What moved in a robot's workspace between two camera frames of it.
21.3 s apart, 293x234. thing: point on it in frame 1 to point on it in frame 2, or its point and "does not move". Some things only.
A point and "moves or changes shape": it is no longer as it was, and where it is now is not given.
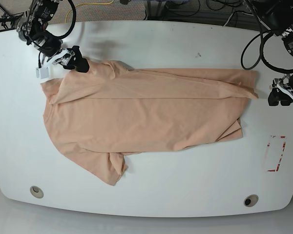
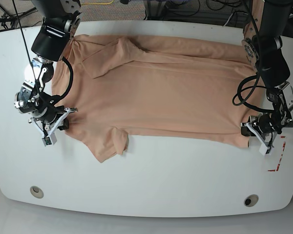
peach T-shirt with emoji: [108, 110] moves or changes shape
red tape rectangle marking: [268, 145] does not move
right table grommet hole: [251, 200] does not move
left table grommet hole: [36, 191] does not move
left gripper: [64, 57] to [48, 114]
